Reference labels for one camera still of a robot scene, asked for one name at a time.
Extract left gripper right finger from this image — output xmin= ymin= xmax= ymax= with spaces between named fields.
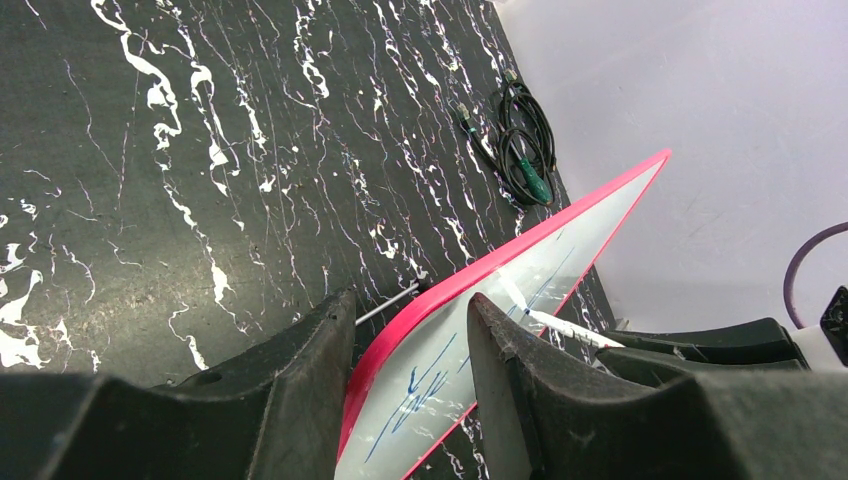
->
xmin=467 ymin=294 xmax=847 ymax=479

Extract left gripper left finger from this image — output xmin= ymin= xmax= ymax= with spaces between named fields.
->
xmin=1 ymin=288 xmax=356 ymax=479

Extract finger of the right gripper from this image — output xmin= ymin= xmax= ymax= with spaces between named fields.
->
xmin=592 ymin=348 xmax=809 ymax=391
xmin=603 ymin=317 xmax=802 ymax=363

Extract white blue whiteboard marker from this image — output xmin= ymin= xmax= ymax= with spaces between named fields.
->
xmin=525 ymin=309 xmax=624 ymax=349

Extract pink framed whiteboard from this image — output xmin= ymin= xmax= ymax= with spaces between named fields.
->
xmin=335 ymin=150 xmax=671 ymax=479

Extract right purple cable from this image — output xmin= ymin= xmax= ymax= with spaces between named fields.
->
xmin=782 ymin=221 xmax=848 ymax=331

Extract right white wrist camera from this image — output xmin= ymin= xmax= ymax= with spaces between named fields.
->
xmin=790 ymin=286 xmax=847 ymax=373

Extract green handled screwdriver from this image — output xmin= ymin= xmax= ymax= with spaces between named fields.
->
xmin=517 ymin=157 xmax=553 ymax=206

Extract coiled black cable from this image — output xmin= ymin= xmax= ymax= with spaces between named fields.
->
xmin=455 ymin=69 xmax=558 ymax=208

